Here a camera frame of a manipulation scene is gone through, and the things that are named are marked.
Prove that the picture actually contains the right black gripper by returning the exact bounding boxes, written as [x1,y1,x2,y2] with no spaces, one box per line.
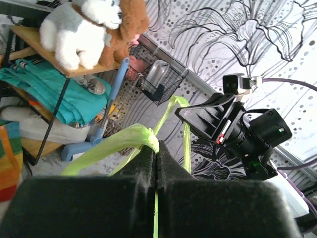
[175,93,261,159]

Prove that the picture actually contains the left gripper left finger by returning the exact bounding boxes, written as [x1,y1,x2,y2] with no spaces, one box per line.
[0,146,156,238]

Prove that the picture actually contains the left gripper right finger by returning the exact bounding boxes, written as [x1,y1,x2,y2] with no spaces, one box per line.
[157,141,301,238]

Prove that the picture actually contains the green plastic trash bag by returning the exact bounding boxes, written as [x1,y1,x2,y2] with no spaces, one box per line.
[60,95,192,238]

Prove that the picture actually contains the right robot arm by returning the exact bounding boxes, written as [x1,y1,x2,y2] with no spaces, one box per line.
[175,93,317,233]

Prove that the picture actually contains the rainbow striped bag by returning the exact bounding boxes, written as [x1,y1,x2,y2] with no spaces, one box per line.
[0,120,23,202]

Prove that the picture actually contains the silver foil pouch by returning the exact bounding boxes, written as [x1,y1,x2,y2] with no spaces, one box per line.
[146,59,170,88]

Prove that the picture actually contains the blue floor mop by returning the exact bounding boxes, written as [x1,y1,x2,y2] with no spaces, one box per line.
[61,57,130,162]

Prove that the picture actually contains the pink plush toy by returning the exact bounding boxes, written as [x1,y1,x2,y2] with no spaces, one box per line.
[131,34,140,45]

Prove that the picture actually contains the white folded bedding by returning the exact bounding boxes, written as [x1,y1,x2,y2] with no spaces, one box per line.
[0,106,90,144]

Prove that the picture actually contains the brown teddy bear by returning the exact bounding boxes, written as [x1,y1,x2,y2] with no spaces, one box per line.
[99,0,149,67]

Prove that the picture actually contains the teal folded cloth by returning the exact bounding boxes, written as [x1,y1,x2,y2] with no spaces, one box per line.
[0,59,111,124]

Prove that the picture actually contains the white husky plush dog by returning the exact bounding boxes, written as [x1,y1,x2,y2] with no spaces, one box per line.
[39,0,123,70]

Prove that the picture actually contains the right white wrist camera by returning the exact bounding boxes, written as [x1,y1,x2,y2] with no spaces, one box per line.
[222,73,263,95]

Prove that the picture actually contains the black wire basket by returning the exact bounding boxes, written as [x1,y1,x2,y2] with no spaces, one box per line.
[126,44,188,105]

